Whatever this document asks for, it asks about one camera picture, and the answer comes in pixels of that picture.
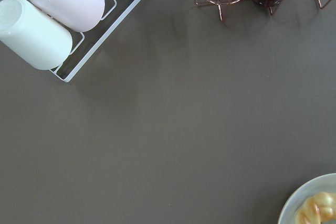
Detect glazed twisted donut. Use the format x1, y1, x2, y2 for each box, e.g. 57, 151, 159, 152
294, 191, 335, 223

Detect mint green cup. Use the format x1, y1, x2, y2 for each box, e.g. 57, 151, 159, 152
1, 0, 72, 70

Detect grey-white plate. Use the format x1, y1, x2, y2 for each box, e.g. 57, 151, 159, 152
278, 173, 335, 223

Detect white wire cup rack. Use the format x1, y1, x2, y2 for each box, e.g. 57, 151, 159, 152
50, 0, 142, 82

